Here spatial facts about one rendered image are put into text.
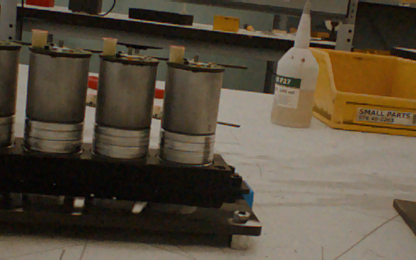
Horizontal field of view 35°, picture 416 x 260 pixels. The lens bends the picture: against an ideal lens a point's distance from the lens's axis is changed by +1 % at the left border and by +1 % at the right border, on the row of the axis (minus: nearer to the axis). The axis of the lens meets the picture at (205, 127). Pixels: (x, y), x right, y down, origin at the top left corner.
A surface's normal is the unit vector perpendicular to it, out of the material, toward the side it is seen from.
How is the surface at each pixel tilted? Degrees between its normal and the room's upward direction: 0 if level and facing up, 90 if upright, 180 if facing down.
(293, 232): 0
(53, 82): 90
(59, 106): 90
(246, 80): 90
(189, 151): 90
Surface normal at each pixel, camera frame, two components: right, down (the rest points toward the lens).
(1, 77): 0.72, 0.22
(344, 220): 0.12, -0.98
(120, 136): 0.11, 0.19
